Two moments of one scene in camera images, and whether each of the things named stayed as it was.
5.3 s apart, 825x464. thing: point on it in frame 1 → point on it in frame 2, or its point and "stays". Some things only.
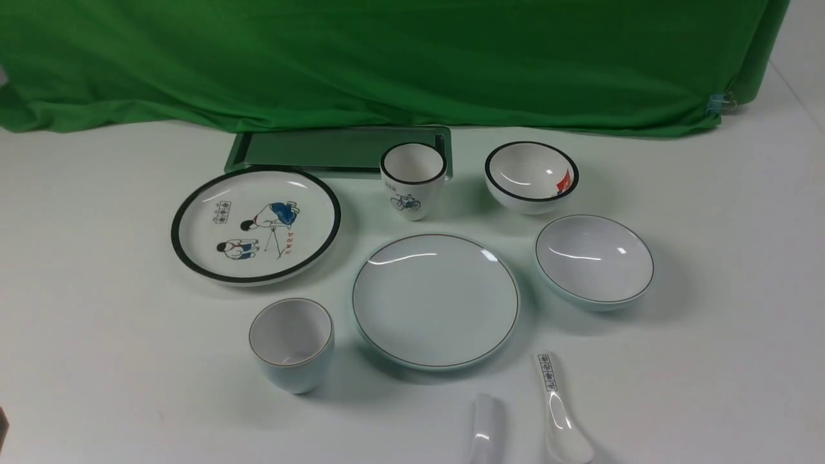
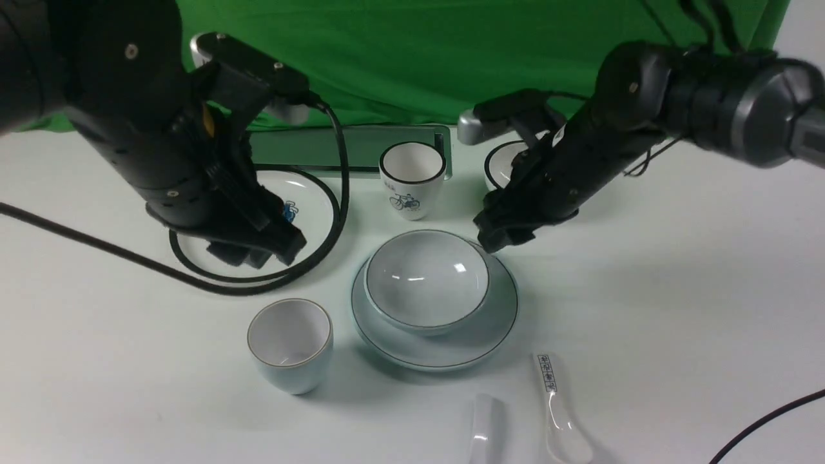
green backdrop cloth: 627,66 stays
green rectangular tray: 338,151 stays
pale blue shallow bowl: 592,262 → 427,282
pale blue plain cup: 293,340 stays
